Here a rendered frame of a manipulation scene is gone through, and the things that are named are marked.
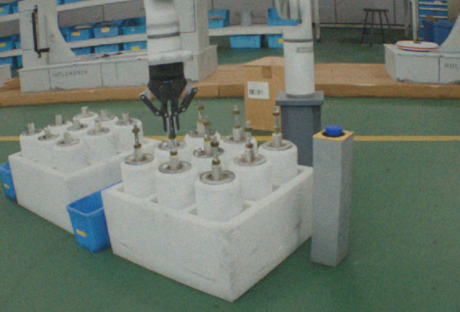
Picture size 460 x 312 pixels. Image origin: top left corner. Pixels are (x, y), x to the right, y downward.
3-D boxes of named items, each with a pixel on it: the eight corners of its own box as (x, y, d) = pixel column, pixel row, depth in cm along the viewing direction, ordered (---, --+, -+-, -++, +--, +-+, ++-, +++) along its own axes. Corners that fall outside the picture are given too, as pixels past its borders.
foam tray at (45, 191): (98, 172, 181) (92, 126, 176) (168, 193, 158) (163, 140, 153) (18, 204, 152) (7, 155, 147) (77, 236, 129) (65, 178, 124)
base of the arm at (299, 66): (287, 92, 154) (284, 39, 149) (315, 92, 152) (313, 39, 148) (284, 98, 146) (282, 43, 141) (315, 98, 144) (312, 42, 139)
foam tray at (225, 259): (204, 203, 149) (200, 147, 144) (318, 230, 127) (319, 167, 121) (112, 253, 120) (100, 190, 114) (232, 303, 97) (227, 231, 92)
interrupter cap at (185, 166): (153, 174, 104) (153, 171, 104) (164, 162, 112) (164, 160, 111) (186, 176, 103) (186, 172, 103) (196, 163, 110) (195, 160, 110)
